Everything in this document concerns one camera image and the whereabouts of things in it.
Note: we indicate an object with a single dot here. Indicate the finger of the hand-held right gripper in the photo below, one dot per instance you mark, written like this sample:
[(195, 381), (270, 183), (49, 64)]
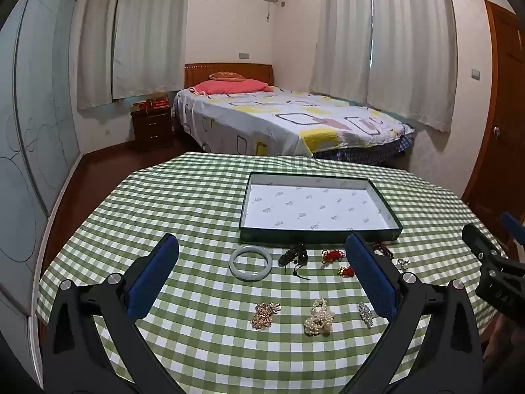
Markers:
[(512, 225), (478, 242)]

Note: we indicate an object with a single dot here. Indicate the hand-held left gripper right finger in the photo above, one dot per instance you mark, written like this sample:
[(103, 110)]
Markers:
[(371, 279)]

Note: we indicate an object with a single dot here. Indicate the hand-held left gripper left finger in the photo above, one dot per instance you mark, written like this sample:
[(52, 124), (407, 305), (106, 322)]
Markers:
[(151, 279)]

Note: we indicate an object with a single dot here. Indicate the silver rhinestone brooch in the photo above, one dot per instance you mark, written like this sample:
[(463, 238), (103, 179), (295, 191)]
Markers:
[(366, 314)]

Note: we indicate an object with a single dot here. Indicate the green shallow cardboard box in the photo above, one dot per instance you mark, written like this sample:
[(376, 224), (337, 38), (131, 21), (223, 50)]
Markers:
[(311, 209)]

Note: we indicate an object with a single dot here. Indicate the white jade bangle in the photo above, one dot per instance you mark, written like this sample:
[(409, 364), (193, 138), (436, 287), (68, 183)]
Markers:
[(250, 277)]

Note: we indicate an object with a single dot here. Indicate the red and gold knot charm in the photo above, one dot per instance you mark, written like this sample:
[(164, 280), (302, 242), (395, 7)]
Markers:
[(348, 271)]

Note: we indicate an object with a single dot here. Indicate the green checked tablecloth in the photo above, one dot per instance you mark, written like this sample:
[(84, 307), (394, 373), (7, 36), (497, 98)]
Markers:
[(197, 197)]

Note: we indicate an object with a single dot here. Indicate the blue plaid bed sheet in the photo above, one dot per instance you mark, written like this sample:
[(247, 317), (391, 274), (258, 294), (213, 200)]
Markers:
[(369, 152)]

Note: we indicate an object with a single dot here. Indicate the brown wooden door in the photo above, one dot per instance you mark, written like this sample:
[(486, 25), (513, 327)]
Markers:
[(504, 90)]

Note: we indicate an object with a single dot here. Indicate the dark wooden nightstand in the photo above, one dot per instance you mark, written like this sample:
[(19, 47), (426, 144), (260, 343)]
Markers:
[(152, 129)]

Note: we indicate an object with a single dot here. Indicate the red gift box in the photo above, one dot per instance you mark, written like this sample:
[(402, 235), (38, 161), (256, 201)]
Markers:
[(159, 103), (140, 106)]

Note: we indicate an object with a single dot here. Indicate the bed with patterned cover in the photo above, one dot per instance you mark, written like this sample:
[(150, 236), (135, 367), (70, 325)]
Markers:
[(266, 123)]

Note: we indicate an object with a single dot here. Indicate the white curtain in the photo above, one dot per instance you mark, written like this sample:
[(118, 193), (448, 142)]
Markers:
[(342, 33), (96, 41), (151, 33), (414, 49)]

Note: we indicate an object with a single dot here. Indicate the frosted glass sliding wardrobe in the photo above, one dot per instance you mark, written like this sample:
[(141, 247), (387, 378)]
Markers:
[(37, 111)]

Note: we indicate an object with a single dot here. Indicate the red pillow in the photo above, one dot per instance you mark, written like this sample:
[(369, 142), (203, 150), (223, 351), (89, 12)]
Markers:
[(229, 87)]

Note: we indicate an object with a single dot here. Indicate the wooden bed headboard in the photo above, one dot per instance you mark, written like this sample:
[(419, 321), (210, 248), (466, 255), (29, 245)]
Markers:
[(197, 76)]

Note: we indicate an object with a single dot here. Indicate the small red embroidered cushion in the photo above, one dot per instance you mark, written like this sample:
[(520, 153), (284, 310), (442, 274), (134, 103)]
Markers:
[(225, 76)]

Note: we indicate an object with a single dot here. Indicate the white wall switch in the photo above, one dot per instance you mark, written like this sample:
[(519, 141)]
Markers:
[(475, 74)]

